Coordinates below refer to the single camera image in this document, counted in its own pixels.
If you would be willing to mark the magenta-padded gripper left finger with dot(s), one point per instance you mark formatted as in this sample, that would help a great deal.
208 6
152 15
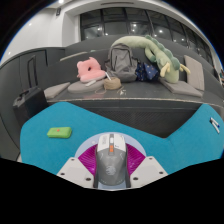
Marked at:
75 170

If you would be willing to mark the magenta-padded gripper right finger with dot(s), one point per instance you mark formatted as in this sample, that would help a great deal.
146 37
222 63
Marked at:
150 170

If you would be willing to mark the grey and white computer mouse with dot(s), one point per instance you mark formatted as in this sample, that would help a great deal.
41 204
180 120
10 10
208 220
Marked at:
111 163

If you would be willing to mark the round light blue mouse pad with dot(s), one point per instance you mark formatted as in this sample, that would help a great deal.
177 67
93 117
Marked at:
85 144

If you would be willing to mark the green eraser block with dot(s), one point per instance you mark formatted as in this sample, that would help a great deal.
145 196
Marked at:
59 132

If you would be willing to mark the white marker with black cap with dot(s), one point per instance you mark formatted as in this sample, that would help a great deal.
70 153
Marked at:
214 126

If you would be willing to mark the grey seat cushion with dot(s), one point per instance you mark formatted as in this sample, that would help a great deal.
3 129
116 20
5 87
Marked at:
181 87
81 87
56 90

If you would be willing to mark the tan woven basket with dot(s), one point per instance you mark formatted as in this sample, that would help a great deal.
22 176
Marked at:
112 84

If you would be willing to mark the pink plush cushion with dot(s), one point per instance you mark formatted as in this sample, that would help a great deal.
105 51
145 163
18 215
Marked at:
91 75

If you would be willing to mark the dark blue patterned bag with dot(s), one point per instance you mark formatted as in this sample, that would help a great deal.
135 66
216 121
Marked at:
146 71

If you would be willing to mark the green dragon plush toy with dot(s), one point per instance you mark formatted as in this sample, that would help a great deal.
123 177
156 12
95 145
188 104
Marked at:
170 68

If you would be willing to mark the beige upright cushion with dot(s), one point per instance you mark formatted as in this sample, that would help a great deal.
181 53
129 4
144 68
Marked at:
195 73

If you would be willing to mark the grey backpack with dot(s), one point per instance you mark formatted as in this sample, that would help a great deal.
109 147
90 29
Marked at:
120 65

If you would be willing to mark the ceiling spot lights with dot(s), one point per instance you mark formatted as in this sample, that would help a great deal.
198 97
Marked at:
61 1

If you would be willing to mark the dark glass window wall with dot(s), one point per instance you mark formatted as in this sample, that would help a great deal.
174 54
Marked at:
133 28

